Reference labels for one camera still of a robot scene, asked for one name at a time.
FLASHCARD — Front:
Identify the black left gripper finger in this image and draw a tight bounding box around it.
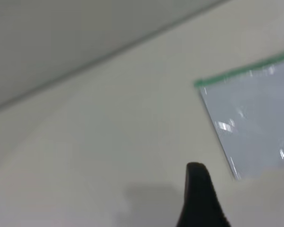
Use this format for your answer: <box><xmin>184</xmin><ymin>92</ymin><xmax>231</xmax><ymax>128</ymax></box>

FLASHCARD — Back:
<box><xmin>176</xmin><ymin>162</ymin><xmax>232</xmax><ymax>227</ymax></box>

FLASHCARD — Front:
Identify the clear bag with green zipper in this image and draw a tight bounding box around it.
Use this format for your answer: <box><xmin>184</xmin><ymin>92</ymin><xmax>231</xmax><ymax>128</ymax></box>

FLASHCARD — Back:
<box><xmin>193</xmin><ymin>48</ymin><xmax>284</xmax><ymax>182</ymax></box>

